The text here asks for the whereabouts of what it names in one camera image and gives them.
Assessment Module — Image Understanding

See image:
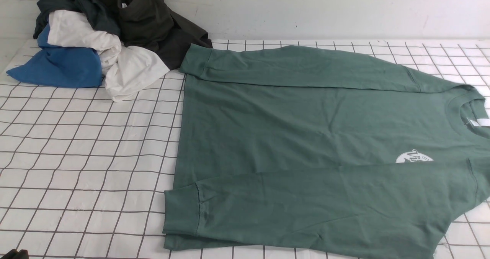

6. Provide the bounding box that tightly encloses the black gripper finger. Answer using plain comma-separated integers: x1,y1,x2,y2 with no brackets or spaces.
1,249,29,259

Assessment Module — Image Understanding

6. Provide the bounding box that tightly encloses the green long-sleeved shirt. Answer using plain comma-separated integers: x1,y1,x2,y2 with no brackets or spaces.
163,45,489,259

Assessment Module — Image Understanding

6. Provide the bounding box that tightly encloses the blue shirt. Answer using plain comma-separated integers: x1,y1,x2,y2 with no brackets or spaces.
6,25,103,88

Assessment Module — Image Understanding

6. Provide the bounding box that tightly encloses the white shirt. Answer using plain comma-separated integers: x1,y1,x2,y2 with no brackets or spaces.
47,10,170,102

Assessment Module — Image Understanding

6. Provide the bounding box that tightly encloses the dark teal shirt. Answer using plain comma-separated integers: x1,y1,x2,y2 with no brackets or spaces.
32,0,121,39

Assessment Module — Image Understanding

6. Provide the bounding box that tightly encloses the dark olive shirt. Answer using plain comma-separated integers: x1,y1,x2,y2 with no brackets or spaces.
103,0,213,70

